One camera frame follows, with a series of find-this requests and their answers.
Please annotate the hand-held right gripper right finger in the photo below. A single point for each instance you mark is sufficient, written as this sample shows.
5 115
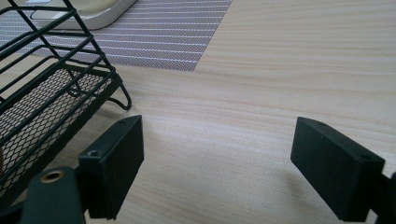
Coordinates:
336 168

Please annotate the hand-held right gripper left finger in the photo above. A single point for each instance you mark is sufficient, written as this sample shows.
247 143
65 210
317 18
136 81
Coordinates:
115 165

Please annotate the white square plate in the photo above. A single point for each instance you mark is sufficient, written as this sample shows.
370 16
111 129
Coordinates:
102 19

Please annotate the grey striped placemat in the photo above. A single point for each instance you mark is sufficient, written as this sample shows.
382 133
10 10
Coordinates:
162 37

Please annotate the cream bowl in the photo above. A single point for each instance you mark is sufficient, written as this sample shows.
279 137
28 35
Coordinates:
93 5

